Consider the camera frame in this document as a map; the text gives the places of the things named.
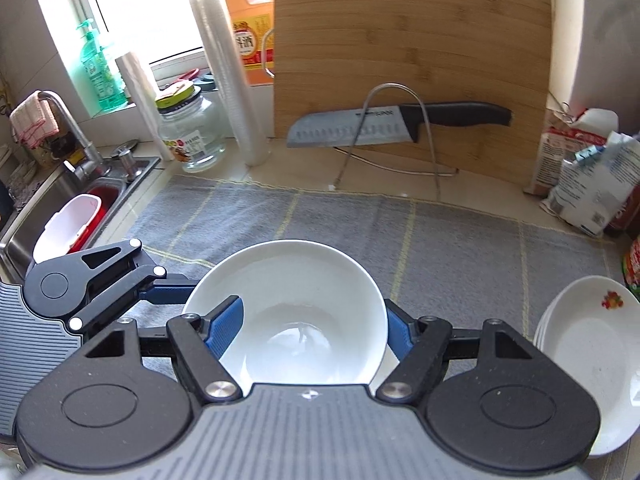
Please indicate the teal binder clip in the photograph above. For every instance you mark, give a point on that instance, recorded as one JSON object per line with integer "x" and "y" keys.
{"x": 587, "y": 153}

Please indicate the white blue food bag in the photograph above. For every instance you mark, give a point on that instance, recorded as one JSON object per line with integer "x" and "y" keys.
{"x": 590, "y": 195}

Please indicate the stack of clear plastic cups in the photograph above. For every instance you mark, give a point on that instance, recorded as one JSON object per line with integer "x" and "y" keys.
{"x": 230, "y": 85}

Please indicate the pink white dishcloth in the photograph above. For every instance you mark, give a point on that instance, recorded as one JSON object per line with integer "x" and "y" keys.
{"x": 32, "y": 122}

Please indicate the orange oil jug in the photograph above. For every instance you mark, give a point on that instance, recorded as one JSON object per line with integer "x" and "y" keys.
{"x": 245, "y": 10}

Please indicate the clear glass jar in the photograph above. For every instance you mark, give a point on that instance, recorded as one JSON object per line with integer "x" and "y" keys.
{"x": 192, "y": 135}

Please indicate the white floral bowl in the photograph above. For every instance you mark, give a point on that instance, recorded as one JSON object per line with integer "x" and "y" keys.
{"x": 300, "y": 285}

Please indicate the grey checked mat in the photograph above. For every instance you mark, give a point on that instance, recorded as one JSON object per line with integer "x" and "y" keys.
{"x": 450, "y": 260}

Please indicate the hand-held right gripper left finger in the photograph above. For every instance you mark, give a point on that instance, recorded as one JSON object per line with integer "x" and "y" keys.
{"x": 225, "y": 325}

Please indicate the bamboo cutting board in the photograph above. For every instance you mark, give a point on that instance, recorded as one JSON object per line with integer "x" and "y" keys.
{"x": 400, "y": 35}

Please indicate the dark soy sauce bottle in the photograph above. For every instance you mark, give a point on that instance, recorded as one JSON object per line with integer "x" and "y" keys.
{"x": 625, "y": 220}

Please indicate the red basin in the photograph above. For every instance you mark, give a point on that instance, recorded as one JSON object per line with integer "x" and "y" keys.
{"x": 112, "y": 197}

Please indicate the green dish soap bottle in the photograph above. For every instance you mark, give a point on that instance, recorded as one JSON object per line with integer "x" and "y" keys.
{"x": 97, "y": 75}

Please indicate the metal sink stopper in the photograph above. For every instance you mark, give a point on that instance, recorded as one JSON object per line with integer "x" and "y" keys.
{"x": 127, "y": 160}

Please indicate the white plastic container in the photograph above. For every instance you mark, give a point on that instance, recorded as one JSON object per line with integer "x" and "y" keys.
{"x": 65, "y": 225}

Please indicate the green lid jar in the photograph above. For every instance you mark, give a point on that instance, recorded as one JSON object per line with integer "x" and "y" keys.
{"x": 634, "y": 265}

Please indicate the plastic bag roll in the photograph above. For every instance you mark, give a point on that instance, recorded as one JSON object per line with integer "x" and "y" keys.
{"x": 140, "y": 95}

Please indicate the metal faucet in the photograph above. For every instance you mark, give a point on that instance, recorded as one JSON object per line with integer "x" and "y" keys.
{"x": 70, "y": 120}

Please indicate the stainless steel sink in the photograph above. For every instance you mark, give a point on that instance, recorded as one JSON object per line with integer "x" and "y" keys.
{"x": 20, "y": 240}

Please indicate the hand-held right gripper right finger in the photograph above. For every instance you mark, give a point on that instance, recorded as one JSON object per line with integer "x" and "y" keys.
{"x": 400, "y": 332}

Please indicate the white red food bag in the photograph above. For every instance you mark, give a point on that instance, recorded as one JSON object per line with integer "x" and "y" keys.
{"x": 550, "y": 160}

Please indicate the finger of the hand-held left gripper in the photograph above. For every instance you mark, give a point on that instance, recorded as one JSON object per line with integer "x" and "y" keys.
{"x": 165, "y": 292}

